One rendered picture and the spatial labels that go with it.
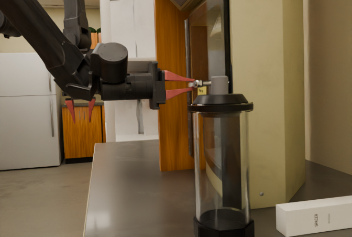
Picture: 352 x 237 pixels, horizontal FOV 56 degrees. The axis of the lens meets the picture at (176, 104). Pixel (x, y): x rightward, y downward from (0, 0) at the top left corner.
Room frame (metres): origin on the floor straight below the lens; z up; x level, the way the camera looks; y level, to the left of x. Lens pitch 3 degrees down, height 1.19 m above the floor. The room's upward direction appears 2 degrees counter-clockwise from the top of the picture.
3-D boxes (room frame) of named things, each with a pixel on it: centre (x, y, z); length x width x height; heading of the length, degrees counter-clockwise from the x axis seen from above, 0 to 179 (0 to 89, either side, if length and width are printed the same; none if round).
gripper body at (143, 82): (0.73, 0.07, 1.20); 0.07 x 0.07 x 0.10; 13
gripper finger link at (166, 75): (0.74, 0.00, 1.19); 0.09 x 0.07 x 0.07; 103
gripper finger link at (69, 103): (1.04, 0.30, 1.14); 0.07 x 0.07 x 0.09; 13
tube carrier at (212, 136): (0.55, -0.07, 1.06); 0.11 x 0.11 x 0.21
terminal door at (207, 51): (0.82, -0.07, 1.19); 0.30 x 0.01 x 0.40; 12
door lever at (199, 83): (0.74, -0.06, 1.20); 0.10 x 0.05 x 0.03; 12
